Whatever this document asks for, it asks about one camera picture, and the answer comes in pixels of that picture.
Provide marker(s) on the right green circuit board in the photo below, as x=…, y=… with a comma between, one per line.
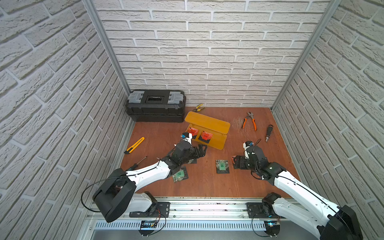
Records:
x=272, y=224

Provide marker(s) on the green tea bag front left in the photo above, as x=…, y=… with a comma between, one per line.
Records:
x=181, y=175

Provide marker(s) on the green tea bag right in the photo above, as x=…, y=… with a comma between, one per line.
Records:
x=222, y=167

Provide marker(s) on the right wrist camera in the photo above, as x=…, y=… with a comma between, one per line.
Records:
x=246, y=145

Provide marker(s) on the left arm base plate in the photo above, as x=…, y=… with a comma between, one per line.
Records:
x=156, y=210

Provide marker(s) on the yellow utility knife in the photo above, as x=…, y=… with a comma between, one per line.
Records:
x=134, y=146

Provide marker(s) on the left green circuit board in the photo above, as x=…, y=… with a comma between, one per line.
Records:
x=148, y=225

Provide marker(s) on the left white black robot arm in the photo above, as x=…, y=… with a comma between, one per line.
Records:
x=117, y=194

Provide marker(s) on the green circuit board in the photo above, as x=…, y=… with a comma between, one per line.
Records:
x=272, y=224
x=148, y=225

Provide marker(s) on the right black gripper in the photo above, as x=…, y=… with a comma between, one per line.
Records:
x=239, y=162

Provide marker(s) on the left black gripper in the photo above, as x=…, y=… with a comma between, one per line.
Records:
x=195, y=151

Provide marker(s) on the green handled screwdriver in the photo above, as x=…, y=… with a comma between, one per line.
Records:
x=134, y=166

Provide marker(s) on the yellow handled pliers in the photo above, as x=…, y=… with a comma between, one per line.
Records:
x=199, y=108

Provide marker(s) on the black plastic toolbox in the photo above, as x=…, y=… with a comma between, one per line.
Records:
x=168, y=106

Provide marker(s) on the yellow two-tier wooden shelf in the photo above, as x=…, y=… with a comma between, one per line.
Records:
x=218, y=128

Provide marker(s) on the aluminium front rail frame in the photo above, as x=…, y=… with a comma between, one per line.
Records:
x=187, y=208

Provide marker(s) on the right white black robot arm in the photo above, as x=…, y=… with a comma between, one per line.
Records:
x=344, y=225

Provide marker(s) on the black orange screwdriver handle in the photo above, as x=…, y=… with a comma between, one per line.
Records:
x=269, y=131

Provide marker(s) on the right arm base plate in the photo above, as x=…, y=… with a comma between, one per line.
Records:
x=261, y=211

